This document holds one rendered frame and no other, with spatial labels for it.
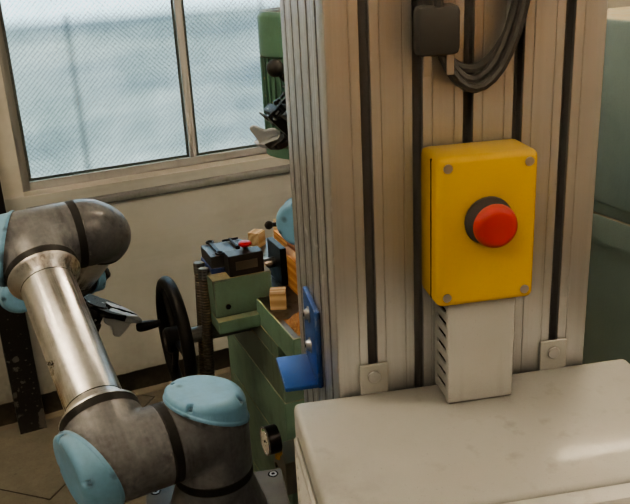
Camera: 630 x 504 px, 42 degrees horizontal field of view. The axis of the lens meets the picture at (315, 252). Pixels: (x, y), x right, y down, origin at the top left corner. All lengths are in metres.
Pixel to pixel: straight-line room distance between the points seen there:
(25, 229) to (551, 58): 0.90
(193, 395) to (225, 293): 0.66
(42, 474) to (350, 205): 2.41
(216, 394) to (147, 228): 2.00
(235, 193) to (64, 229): 1.87
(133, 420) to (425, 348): 0.51
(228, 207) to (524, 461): 2.60
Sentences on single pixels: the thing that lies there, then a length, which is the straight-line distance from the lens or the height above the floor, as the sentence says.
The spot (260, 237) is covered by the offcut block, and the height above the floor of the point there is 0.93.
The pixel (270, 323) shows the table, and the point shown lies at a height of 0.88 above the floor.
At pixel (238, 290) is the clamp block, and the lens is 1.82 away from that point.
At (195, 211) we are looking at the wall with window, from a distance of 3.18.
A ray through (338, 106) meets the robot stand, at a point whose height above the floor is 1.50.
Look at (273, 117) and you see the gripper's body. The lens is 1.57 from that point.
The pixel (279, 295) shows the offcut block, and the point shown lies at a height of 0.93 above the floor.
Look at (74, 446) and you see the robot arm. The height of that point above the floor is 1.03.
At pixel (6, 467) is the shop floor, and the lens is 3.12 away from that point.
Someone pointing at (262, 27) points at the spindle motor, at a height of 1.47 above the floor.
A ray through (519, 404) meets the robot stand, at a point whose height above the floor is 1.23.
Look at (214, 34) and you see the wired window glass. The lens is 3.17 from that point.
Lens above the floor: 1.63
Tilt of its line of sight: 21 degrees down
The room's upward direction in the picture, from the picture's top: 3 degrees counter-clockwise
